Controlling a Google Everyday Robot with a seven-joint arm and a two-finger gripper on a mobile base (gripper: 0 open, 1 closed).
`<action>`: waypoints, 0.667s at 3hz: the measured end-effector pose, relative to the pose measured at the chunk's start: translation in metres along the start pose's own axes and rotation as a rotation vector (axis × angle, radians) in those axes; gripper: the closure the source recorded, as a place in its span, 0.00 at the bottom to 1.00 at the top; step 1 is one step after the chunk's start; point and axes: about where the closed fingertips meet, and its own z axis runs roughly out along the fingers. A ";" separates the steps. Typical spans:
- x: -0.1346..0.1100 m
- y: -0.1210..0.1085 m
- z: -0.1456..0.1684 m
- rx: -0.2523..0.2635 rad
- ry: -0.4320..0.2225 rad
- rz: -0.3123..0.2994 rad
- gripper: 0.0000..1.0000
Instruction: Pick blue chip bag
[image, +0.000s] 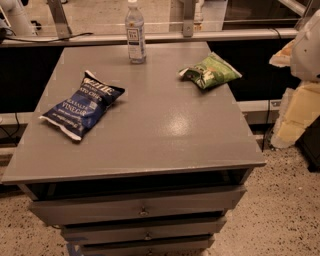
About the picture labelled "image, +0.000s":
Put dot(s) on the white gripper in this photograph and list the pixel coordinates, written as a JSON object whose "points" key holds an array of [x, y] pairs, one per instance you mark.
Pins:
{"points": [[307, 55]]}

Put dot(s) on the blue chip bag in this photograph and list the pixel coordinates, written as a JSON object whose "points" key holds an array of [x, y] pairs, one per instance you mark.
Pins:
{"points": [[79, 113]]}

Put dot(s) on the green chip bag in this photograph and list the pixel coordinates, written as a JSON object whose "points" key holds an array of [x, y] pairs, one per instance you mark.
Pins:
{"points": [[212, 71]]}

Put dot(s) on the grey drawer cabinet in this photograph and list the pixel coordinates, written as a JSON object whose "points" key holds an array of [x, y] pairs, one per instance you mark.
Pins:
{"points": [[162, 134]]}

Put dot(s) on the top grey drawer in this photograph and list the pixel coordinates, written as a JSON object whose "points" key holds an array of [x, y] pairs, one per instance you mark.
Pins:
{"points": [[135, 206]]}

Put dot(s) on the grey drawer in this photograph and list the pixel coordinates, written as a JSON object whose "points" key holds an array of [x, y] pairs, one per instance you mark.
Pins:
{"points": [[135, 206], [144, 231], [148, 248]]}

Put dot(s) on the clear plastic water bottle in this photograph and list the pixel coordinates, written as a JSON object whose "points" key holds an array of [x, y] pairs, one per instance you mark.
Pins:
{"points": [[134, 24]]}

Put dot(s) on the bottom grey drawer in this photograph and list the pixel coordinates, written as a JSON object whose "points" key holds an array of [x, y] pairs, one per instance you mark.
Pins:
{"points": [[148, 248]]}

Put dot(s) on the metal railing beam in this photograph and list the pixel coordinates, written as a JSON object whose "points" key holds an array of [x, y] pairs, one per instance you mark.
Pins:
{"points": [[151, 38]]}

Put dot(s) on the middle grey drawer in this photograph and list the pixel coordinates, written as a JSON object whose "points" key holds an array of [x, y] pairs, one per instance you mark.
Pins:
{"points": [[144, 231]]}

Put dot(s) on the white pipe top left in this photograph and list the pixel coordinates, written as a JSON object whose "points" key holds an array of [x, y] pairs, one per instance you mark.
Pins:
{"points": [[18, 18]]}

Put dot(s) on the metal bracket centre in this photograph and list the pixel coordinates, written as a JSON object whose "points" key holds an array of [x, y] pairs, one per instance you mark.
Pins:
{"points": [[188, 17]]}

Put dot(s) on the metal bracket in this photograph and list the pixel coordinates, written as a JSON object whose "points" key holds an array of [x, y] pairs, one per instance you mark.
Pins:
{"points": [[59, 18], [188, 17]]}

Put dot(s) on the metal bracket left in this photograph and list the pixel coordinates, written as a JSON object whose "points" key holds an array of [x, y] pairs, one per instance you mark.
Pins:
{"points": [[59, 18]]}

